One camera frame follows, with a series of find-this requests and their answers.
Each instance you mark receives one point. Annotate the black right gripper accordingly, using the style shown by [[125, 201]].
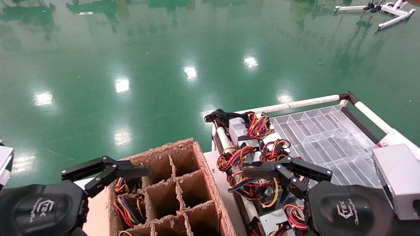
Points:
[[347, 209]]

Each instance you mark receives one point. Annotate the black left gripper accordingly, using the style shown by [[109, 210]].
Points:
[[39, 209]]

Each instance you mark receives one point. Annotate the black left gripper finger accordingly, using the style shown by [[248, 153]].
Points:
[[131, 172]]

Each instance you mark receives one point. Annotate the brown cardboard divider box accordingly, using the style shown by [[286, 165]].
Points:
[[164, 196]]

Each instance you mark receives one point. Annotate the clear acrylic divider tray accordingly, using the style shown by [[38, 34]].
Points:
[[321, 137]]

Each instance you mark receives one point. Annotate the black foam edge strip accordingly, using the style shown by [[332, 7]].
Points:
[[359, 124]]

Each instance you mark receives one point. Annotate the white flat panel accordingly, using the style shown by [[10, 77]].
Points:
[[400, 137]]

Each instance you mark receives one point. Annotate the white paper scrap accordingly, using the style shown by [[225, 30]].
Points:
[[86, 13]]

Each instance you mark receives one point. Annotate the white metal stand base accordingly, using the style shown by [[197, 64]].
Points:
[[393, 8]]

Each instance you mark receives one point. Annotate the white pipe cart frame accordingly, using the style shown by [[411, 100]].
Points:
[[295, 105]]

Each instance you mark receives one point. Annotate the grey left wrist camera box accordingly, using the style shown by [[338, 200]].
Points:
[[5, 162]]

